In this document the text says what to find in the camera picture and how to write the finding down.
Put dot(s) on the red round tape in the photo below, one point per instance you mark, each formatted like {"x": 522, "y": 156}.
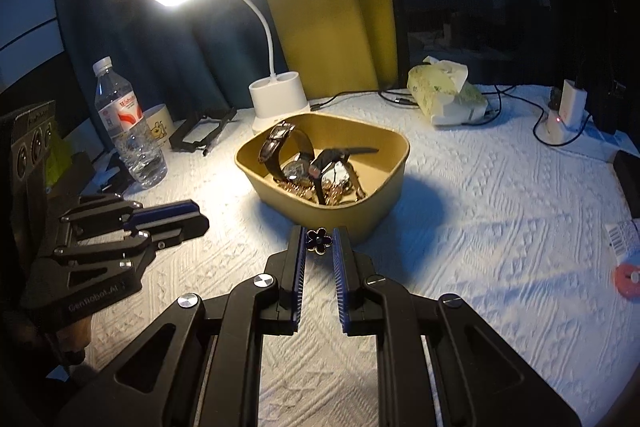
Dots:
{"x": 622, "y": 282}

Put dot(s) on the black box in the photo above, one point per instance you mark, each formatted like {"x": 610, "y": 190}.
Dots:
{"x": 627, "y": 172}

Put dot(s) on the yellow curtain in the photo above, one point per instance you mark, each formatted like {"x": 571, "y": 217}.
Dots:
{"x": 325, "y": 32}

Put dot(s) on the white power strip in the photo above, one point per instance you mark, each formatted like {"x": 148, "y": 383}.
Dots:
{"x": 595, "y": 134}

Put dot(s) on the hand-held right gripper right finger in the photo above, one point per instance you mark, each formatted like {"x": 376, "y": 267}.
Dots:
{"x": 340, "y": 277}

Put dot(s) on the printed mug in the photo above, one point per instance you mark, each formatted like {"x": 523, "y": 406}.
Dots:
{"x": 159, "y": 127}

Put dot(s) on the grey socket panel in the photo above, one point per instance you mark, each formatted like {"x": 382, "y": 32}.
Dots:
{"x": 30, "y": 142}

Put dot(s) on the white textured tablecloth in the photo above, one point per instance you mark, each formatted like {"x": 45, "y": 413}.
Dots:
{"x": 475, "y": 232}

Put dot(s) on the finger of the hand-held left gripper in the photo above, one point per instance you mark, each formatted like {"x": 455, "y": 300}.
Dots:
{"x": 175, "y": 227}
{"x": 165, "y": 208}

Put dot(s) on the white desk lamp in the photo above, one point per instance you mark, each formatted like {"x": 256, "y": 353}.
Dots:
{"x": 277, "y": 99}

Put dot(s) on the yellow-green cloth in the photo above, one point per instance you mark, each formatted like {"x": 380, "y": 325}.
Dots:
{"x": 60, "y": 157}

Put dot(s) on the white tube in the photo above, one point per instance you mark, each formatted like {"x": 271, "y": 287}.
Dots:
{"x": 622, "y": 239}

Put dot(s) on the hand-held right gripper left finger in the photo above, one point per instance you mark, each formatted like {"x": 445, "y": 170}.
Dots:
{"x": 299, "y": 277}

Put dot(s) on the yellow tissue pack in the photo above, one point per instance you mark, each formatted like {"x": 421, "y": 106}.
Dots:
{"x": 440, "y": 97}

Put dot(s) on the white charger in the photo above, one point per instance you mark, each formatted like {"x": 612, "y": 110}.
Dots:
{"x": 572, "y": 104}

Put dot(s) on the person's left hand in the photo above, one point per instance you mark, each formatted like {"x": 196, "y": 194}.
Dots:
{"x": 72, "y": 339}

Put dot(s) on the black phone stand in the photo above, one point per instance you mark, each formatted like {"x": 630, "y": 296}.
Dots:
{"x": 182, "y": 142}

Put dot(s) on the gold beaded jewelry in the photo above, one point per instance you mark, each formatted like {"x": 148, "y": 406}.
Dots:
{"x": 305, "y": 193}

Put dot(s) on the teal curtain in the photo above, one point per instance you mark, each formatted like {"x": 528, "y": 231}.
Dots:
{"x": 165, "y": 57}

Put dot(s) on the black flower brooch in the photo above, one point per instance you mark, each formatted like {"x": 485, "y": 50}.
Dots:
{"x": 316, "y": 239}

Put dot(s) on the clear water bottle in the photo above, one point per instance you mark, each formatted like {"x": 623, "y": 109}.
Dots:
{"x": 125, "y": 117}

